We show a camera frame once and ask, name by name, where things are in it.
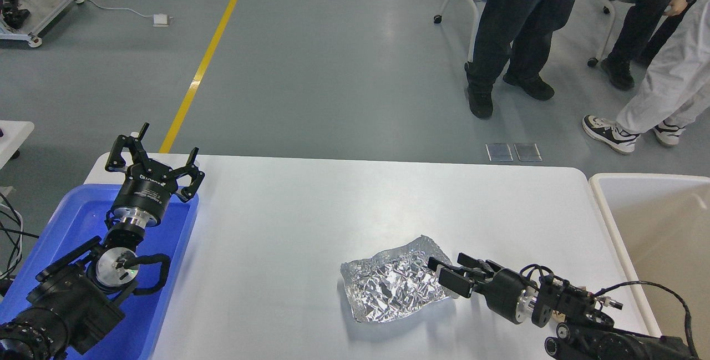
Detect black cables at left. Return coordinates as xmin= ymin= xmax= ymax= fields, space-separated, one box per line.
xmin=0 ymin=191 xmax=40 ymax=294

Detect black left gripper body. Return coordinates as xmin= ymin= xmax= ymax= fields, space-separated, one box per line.
xmin=110 ymin=161 xmax=178 ymax=226

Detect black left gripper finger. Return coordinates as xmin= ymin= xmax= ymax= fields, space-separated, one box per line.
xmin=168 ymin=147 xmax=206 ymax=204
xmin=105 ymin=123 xmax=151 ymax=174

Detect beige plastic bin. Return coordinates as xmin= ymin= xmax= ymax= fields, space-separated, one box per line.
xmin=589 ymin=173 xmax=709 ymax=357

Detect floor metal plate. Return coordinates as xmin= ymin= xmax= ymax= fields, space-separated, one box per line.
xmin=486 ymin=143 xmax=513 ymax=163
xmin=514 ymin=143 xmax=542 ymax=162

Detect person in white trousers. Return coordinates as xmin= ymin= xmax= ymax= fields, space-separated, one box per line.
xmin=582 ymin=0 xmax=709 ymax=154

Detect aluminium foil sheet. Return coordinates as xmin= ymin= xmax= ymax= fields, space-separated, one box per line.
xmin=340 ymin=235 xmax=451 ymax=323

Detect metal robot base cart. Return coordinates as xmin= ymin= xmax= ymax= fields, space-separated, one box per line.
xmin=1 ymin=0 xmax=84 ymax=48

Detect crumpled brown paper ball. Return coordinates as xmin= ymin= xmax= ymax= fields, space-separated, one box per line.
xmin=544 ymin=298 xmax=570 ymax=323

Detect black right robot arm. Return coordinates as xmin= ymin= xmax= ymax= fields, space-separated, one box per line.
xmin=428 ymin=253 xmax=699 ymax=359

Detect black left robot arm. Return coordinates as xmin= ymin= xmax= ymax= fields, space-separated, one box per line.
xmin=2 ymin=123 xmax=205 ymax=359

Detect blue plastic bin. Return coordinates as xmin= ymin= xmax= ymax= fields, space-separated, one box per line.
xmin=0 ymin=184 xmax=200 ymax=360

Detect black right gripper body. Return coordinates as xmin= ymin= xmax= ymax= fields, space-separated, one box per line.
xmin=473 ymin=268 xmax=538 ymax=324

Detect person in dark trousers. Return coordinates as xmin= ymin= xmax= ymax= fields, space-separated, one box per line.
xmin=466 ymin=0 xmax=575 ymax=119

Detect right floor metal plate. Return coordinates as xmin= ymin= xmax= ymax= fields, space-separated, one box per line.
xmin=514 ymin=143 xmax=542 ymax=162

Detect seated person in black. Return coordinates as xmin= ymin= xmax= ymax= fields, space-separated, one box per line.
xmin=599 ymin=0 xmax=710 ymax=92

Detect left floor metal plate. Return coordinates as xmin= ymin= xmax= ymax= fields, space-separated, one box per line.
xmin=486 ymin=143 xmax=513 ymax=163

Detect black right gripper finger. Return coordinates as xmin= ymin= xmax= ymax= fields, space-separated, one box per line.
xmin=428 ymin=257 xmax=487 ymax=298
xmin=457 ymin=253 xmax=504 ymax=278

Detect white power adapter with cable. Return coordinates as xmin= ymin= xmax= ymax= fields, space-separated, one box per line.
xmin=84 ymin=0 xmax=173 ymax=27

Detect white side table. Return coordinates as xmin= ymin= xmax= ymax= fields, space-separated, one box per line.
xmin=0 ymin=120 xmax=35 ymax=169

